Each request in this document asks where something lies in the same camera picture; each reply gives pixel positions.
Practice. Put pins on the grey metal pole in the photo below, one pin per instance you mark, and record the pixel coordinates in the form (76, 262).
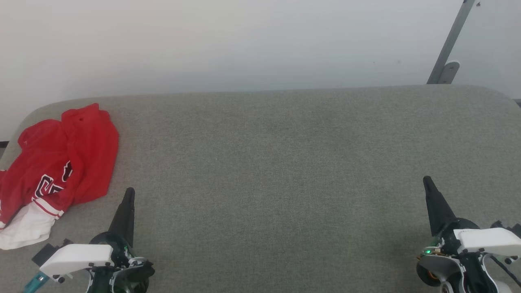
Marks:
(452, 40)

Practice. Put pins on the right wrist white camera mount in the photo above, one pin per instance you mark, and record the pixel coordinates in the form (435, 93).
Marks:
(488, 240)

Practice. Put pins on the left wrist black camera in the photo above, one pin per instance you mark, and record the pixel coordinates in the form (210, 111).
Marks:
(44, 253)

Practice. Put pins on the grey fabric sofa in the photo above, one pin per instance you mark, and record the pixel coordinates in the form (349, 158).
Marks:
(276, 183)

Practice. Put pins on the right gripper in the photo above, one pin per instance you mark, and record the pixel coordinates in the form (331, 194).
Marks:
(447, 268)

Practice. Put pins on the red basketball jersey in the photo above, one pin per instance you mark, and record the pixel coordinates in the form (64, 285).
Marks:
(61, 162)

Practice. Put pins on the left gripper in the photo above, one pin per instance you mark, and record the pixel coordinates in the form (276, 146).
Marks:
(122, 276)

